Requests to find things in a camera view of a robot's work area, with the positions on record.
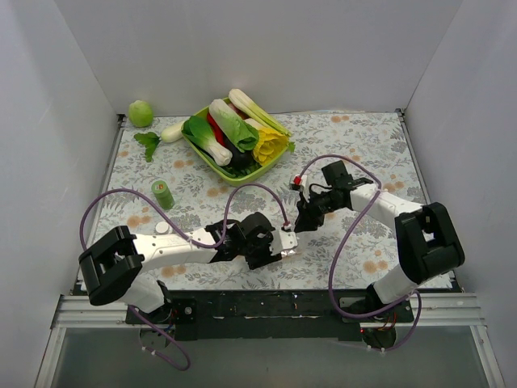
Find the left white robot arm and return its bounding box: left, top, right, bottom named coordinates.
left=79, top=213, right=292, bottom=323

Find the yellow lettuce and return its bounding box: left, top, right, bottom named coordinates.
left=252, top=127, right=295, bottom=167

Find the white green leek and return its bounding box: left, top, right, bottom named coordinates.
left=229, top=89, right=292, bottom=137

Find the red chili pepper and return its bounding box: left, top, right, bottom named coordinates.
left=207, top=113, right=225, bottom=146

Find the green plastic tray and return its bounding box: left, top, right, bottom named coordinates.
left=182, top=97, right=288, bottom=186

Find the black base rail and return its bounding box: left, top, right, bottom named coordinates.
left=124, top=289, right=405, bottom=344

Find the clear pill organizer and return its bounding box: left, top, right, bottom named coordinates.
left=280, top=247, right=304, bottom=259

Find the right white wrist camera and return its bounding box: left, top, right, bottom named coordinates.
left=289, top=175, right=308, bottom=192

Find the dark purple eggplant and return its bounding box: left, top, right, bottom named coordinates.
left=224, top=137, right=254, bottom=170

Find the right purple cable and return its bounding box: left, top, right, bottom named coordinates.
left=298, top=154, right=423, bottom=352

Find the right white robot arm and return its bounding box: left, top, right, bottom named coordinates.
left=290, top=155, right=465, bottom=322

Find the white cap pill bottle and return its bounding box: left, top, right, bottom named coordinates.
left=154, top=221, right=171, bottom=235

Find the white radish with leaves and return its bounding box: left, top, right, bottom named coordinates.
left=133, top=120, right=186, bottom=162

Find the green bok choy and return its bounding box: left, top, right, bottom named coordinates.
left=182, top=116, right=233, bottom=167

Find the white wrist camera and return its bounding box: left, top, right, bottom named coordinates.
left=289, top=175, right=308, bottom=192
left=269, top=230, right=298, bottom=255

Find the green cylindrical bottle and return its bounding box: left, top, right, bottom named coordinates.
left=151, top=180, right=174, bottom=210

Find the green round cabbage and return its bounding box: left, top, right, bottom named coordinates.
left=128, top=100, right=154, bottom=128

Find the napa cabbage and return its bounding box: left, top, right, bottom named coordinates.
left=208, top=99, right=259, bottom=152

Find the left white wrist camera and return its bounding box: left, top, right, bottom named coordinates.
left=269, top=230, right=298, bottom=255

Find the floral table mat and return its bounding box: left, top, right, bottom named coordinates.
left=85, top=112, right=425, bottom=290

